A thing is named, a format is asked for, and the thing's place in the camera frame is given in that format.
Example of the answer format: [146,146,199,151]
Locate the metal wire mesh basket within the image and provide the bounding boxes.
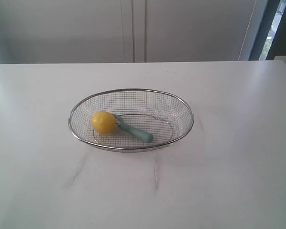
[68,88,194,152]

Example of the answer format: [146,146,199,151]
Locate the white cabinet doors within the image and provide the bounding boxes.
[0,0,256,63]

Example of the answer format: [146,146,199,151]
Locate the teal handled peeler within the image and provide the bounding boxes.
[113,114,153,143]

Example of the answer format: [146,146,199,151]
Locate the yellow lemon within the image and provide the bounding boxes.
[91,111,116,134]

